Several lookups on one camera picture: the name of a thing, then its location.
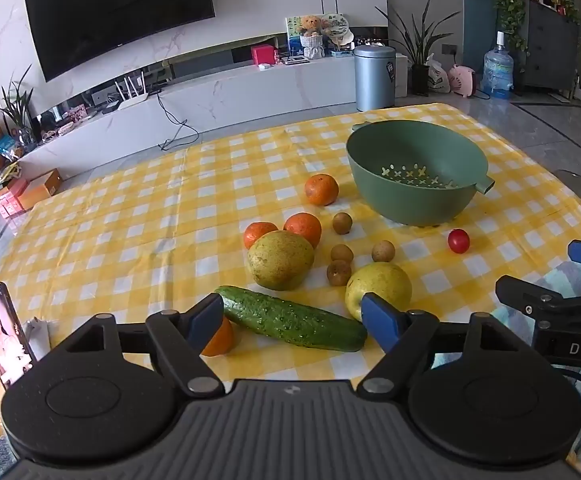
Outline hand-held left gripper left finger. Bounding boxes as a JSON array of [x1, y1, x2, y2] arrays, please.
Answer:
[[63, 292, 226, 398]]

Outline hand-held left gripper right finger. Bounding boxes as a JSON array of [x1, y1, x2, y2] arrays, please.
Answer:
[[354, 291, 528, 397]]

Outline orange mandarin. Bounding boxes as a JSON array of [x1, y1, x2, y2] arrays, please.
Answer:
[[201, 316, 238, 357], [283, 212, 323, 249], [304, 173, 340, 207], [243, 221, 278, 251]]

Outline yellow pear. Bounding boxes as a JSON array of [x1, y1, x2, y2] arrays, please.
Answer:
[[345, 261, 413, 322]]

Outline green cucumber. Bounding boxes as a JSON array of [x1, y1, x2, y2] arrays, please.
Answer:
[[214, 285, 368, 353]]

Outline red cherry tomato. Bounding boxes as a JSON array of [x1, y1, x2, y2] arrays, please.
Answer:
[[447, 228, 471, 254]]

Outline large green-brown pear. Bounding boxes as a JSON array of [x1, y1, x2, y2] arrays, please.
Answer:
[[247, 230, 316, 292]]

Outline green colander bowl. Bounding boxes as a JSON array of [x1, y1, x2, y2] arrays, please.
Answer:
[[345, 120, 496, 227]]

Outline person's teal patterned clothing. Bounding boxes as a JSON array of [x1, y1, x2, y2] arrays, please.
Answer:
[[490, 260, 581, 473]]

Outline transparent chair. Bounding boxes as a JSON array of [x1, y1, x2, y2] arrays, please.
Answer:
[[553, 169, 581, 211]]

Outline yellow checked tablecloth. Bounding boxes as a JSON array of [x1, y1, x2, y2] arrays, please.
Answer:
[[0, 102, 581, 438]]

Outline white phone stand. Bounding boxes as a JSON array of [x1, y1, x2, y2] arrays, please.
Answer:
[[20, 316, 52, 361]]

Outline grey drawer cabinet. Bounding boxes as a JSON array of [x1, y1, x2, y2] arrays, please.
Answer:
[[520, 0, 581, 92]]

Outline blue water jug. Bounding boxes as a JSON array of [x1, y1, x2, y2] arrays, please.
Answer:
[[483, 31, 515, 100]]

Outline orange cardboard box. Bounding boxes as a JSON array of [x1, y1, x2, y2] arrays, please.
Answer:
[[16, 168, 64, 211]]

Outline pink fan heater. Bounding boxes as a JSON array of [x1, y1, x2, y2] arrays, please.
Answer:
[[447, 64, 477, 98]]

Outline white marble tv console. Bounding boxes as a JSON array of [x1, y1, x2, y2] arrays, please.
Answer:
[[0, 52, 411, 181]]

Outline white plastic bag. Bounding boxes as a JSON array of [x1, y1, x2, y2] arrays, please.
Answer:
[[425, 54, 451, 95]]

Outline pink boxes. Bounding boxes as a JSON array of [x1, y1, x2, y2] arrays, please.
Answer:
[[0, 180, 30, 218]]

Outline white router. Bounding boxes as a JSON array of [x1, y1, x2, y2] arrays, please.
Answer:
[[114, 71, 150, 111]]

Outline blue-grey metal trash can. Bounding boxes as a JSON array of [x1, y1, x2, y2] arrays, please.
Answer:
[[353, 44, 397, 112]]

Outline stack of papers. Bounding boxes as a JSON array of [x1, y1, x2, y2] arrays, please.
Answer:
[[0, 162, 24, 193]]

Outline long-leaf potted plant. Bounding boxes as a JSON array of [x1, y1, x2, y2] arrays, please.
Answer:
[[375, 0, 461, 96]]

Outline red box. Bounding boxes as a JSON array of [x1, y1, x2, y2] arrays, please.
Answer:
[[250, 44, 277, 66]]

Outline potted plant in glass vase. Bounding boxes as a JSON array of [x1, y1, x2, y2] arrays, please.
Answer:
[[0, 64, 38, 146]]

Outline brown teddy bear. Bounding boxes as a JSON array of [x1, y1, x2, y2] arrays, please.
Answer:
[[299, 14, 325, 38]]

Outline black curved television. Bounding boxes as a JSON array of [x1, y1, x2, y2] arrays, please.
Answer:
[[24, 0, 216, 82]]

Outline black cable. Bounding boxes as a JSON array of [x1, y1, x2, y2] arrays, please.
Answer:
[[156, 91, 200, 151]]

